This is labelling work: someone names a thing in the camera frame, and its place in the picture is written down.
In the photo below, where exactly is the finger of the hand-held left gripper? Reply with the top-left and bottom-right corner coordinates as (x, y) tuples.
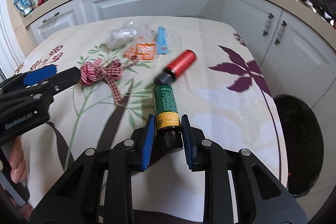
(0, 64), (58, 95)
(25, 67), (82, 107)

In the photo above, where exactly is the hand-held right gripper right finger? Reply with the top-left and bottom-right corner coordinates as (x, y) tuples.
(180, 114), (308, 224)

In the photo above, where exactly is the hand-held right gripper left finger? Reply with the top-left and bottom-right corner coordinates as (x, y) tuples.
(30, 114), (156, 224)

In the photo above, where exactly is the red checkered ribbon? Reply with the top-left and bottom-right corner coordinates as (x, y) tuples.
(79, 59), (139, 105)

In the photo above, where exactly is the green bottle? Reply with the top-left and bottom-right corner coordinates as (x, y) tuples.
(152, 84), (184, 153)

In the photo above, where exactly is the white plastic bag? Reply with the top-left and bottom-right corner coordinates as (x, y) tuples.
(105, 20), (138, 49)

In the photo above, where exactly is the orange printed clear packet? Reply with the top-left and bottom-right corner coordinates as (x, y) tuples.
(123, 24), (156, 61)

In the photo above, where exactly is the red bottle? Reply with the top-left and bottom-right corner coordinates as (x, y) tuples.
(154, 49), (197, 85)

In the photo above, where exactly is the blue strip packet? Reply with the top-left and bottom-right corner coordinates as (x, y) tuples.
(156, 26), (170, 55)

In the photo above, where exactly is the bin with black liner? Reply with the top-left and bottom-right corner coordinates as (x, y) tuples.
(273, 94), (324, 198)

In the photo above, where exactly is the person's left hand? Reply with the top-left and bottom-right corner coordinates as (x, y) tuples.
(0, 138), (27, 184)

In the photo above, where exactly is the floral tablecloth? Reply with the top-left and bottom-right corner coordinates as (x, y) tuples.
(12, 17), (289, 214)

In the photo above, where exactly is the blue snack bag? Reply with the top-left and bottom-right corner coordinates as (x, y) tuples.
(14, 0), (34, 17)

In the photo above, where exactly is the white kitchen cabinet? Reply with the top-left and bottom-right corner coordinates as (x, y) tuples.
(25, 0), (336, 119)

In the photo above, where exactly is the black white cabinet handle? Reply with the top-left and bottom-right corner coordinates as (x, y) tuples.
(42, 13), (59, 23)
(262, 13), (274, 36)
(274, 21), (287, 45)

